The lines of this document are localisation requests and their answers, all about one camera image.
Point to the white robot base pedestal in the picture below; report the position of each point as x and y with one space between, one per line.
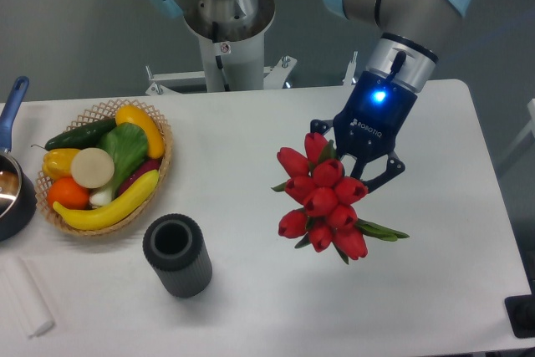
227 66

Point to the red tulip bouquet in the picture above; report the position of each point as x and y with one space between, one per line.
325 195

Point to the yellow banana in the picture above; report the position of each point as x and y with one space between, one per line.
119 209

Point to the white folded cloth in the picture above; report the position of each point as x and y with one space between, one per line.
30 307

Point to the white chair frame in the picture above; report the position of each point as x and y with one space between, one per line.
518 146

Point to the black device at table edge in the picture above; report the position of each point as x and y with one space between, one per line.
520 311

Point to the yellow squash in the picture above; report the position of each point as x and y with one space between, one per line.
137 116

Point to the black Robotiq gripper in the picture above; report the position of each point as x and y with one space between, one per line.
367 126

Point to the woven wicker basket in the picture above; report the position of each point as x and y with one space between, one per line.
105 110

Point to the blue handled dark saucepan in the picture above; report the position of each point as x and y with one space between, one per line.
18 200

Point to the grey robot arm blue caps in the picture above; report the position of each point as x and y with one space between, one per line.
231 39

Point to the orange fruit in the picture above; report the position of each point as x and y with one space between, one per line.
68 193

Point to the cream round onion slice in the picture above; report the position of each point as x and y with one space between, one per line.
92 168

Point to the green cucumber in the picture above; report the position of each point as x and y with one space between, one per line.
82 137

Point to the dark grey ribbed vase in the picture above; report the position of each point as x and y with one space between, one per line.
175 248

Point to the yellow bell pepper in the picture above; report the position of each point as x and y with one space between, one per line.
57 163

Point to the green bok choy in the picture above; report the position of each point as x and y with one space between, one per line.
127 145

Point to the dark red eggplant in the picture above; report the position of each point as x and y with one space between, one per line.
149 165

